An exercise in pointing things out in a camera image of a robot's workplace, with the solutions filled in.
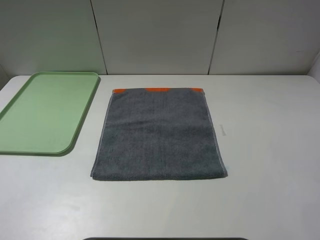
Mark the grey towel with orange trim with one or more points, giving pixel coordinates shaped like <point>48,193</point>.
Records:
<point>152,134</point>

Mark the light green plastic tray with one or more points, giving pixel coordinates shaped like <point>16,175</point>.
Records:
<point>46,114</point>

